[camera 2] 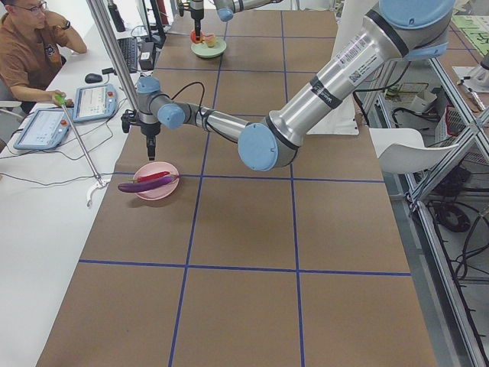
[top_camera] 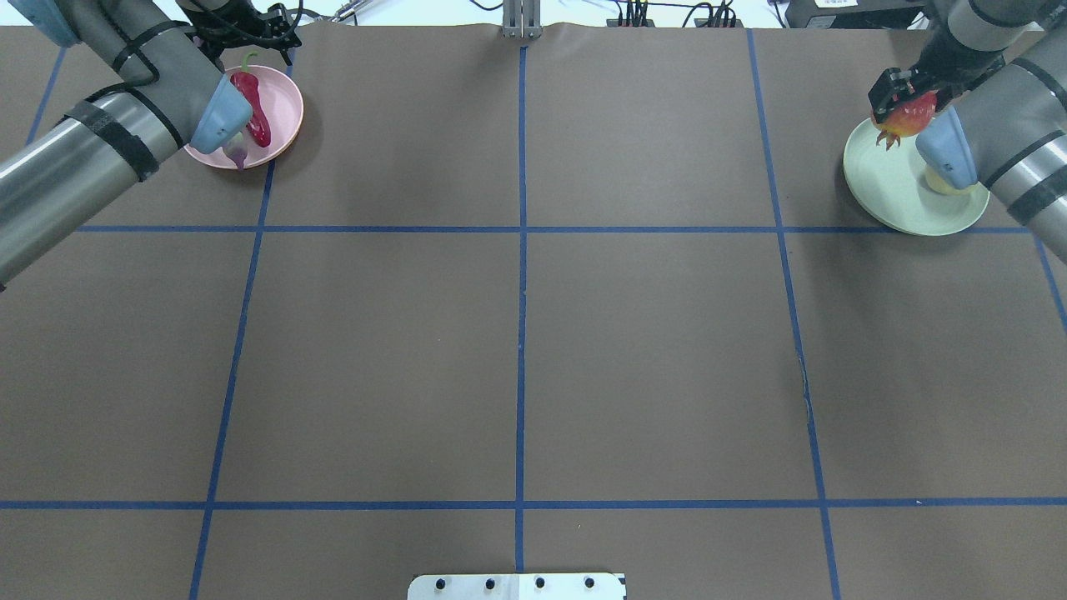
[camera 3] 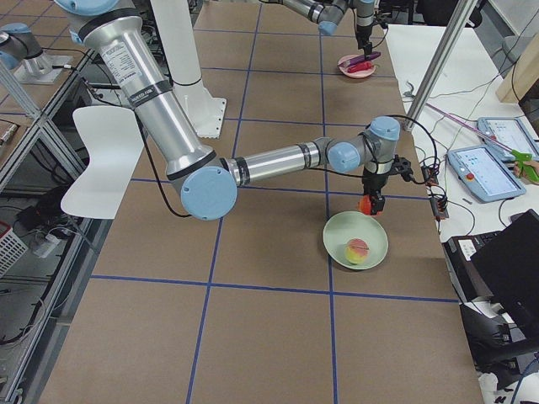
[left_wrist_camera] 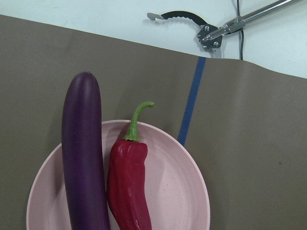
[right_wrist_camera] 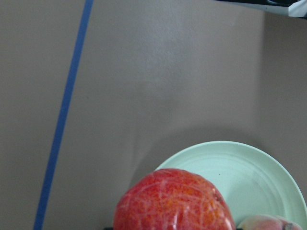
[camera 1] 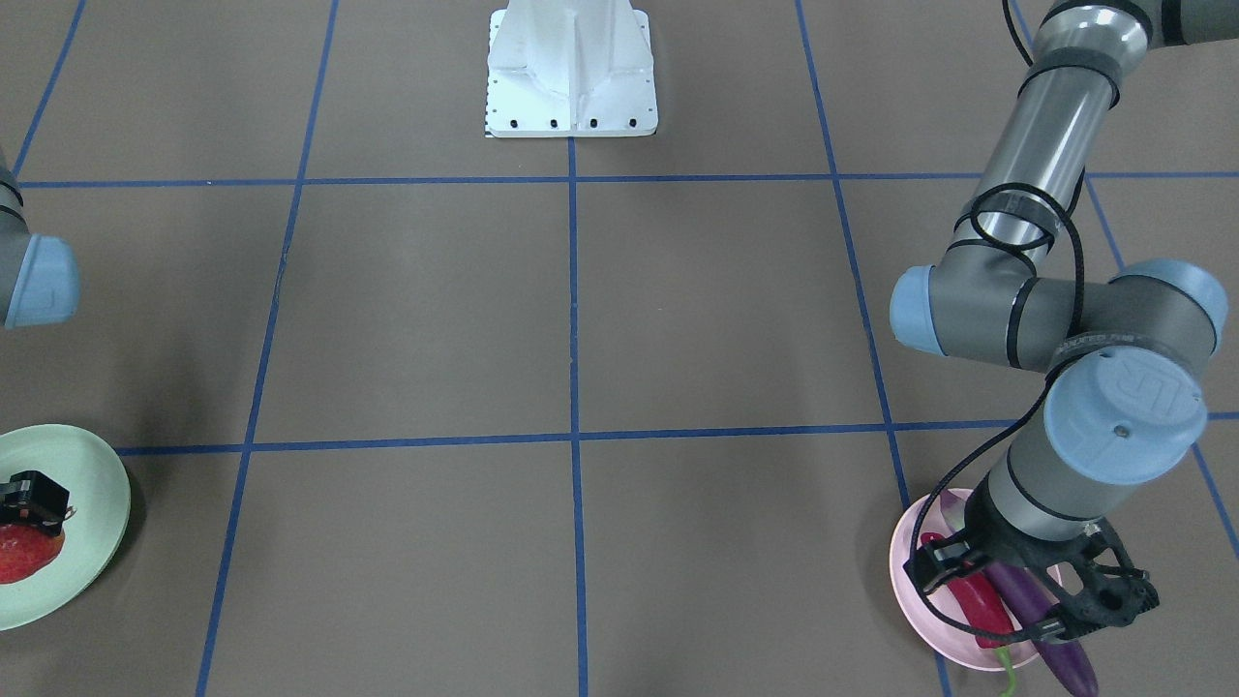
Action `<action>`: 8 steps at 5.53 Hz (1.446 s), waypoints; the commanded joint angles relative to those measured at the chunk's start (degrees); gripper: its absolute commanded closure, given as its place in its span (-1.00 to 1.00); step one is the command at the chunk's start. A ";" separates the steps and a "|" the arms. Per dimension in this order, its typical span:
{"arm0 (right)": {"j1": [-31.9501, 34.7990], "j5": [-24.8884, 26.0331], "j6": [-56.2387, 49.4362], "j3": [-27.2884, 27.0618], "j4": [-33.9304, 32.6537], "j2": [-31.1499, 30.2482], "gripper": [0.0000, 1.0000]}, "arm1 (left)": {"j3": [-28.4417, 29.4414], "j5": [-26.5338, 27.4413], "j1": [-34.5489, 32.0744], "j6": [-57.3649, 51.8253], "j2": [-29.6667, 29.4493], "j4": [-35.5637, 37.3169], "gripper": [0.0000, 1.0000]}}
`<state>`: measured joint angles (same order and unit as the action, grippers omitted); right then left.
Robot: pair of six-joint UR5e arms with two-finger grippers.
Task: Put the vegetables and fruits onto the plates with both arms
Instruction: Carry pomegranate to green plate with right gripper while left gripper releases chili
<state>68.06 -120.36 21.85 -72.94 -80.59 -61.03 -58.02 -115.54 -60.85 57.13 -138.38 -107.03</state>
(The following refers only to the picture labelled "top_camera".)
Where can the purple eggplant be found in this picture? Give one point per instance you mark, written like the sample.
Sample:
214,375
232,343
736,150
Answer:
236,151

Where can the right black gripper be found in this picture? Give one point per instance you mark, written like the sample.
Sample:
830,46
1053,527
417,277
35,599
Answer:
894,88

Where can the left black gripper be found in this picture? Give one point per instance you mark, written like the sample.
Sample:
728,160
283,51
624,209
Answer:
268,27

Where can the red chili pepper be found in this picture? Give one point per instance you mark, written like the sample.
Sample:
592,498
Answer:
248,84

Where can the yellow pink peach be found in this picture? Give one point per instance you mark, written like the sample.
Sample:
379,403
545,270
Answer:
939,185

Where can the pink plate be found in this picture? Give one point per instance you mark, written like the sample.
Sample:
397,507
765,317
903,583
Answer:
283,105

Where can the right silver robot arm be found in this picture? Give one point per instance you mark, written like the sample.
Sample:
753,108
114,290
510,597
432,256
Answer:
998,74

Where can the white camera pillar base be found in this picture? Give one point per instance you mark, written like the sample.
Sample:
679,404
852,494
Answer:
545,585

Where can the green plate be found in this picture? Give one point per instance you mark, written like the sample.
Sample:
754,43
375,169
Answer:
892,187

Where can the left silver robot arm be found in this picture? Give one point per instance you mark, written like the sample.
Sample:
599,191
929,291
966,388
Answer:
172,93

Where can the red pomegranate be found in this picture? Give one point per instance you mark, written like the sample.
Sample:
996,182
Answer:
905,121

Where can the aluminium frame post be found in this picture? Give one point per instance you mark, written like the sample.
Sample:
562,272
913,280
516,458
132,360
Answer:
521,19

